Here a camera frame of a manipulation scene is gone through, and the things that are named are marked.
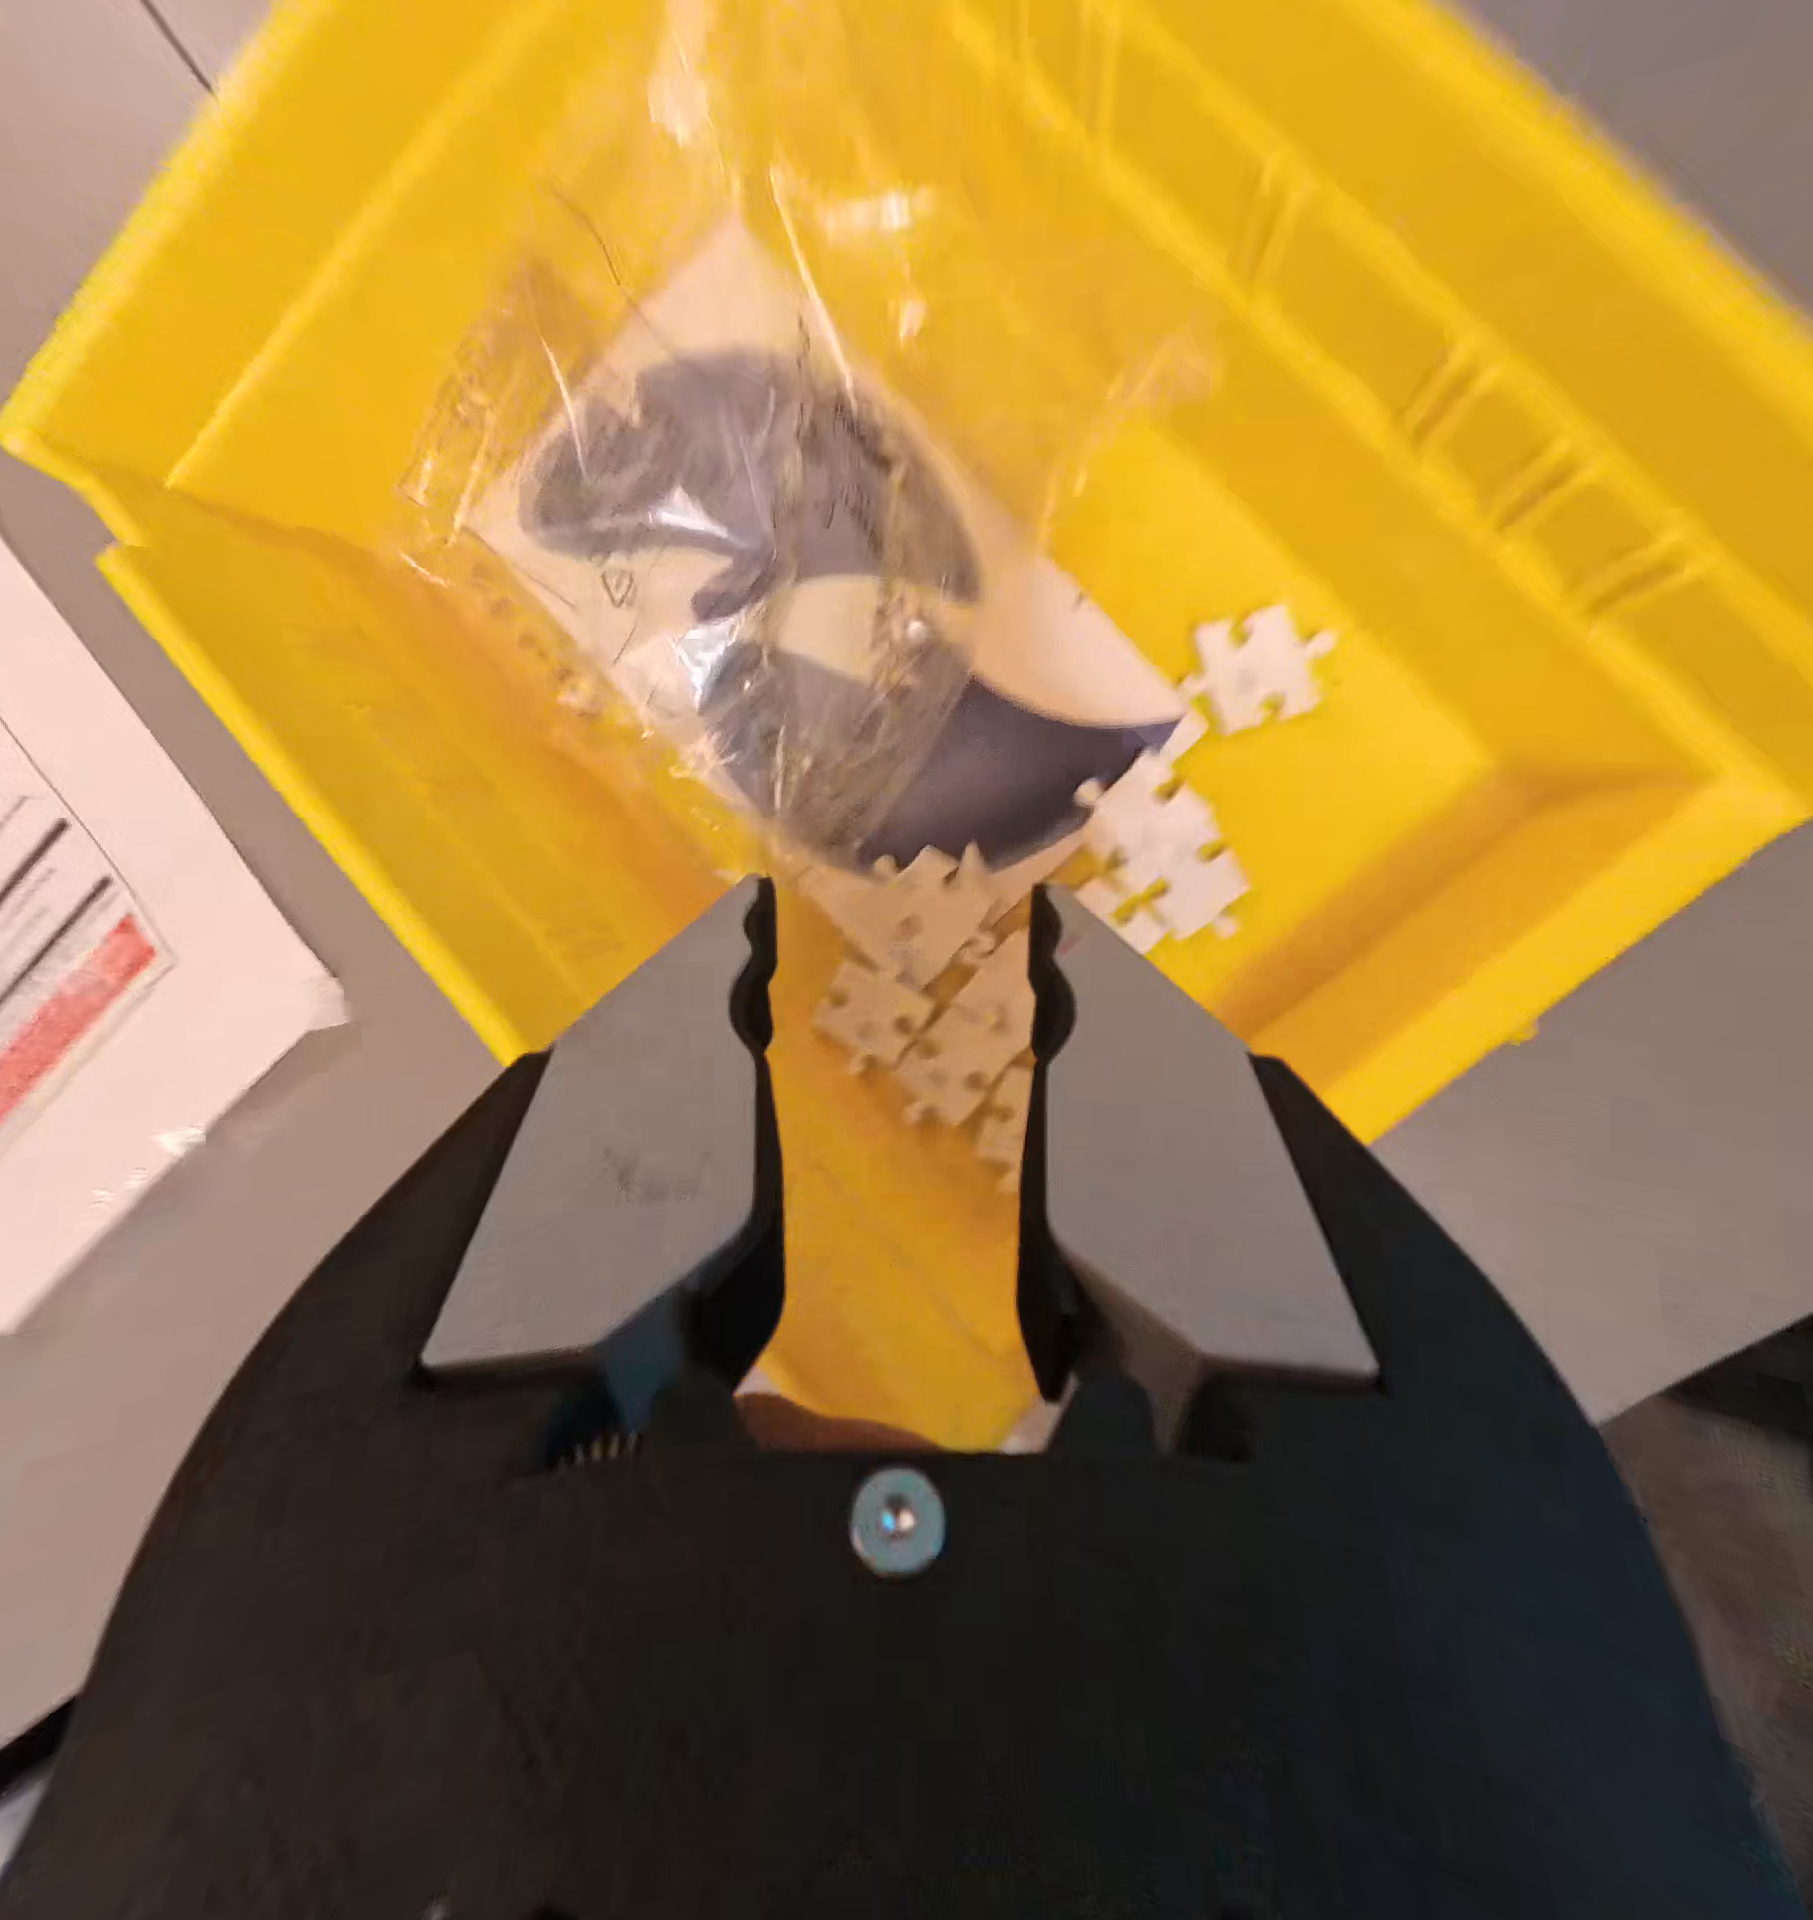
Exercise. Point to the yellow plastic bin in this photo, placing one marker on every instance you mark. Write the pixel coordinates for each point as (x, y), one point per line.
(1370, 450)

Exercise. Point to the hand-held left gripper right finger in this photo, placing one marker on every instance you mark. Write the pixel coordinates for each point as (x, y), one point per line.
(1192, 1185)

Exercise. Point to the pile of white puzzle pieces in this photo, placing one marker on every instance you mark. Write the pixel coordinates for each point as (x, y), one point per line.
(1169, 841)

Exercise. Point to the person's left hand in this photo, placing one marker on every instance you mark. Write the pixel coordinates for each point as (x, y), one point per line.
(833, 1425)

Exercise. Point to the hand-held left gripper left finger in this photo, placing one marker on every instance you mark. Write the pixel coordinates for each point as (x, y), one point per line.
(622, 1171)

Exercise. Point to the white paper sheet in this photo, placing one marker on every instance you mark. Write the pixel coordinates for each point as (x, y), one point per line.
(171, 931)

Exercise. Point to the clear plastic bag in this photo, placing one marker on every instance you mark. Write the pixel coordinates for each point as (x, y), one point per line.
(697, 299)

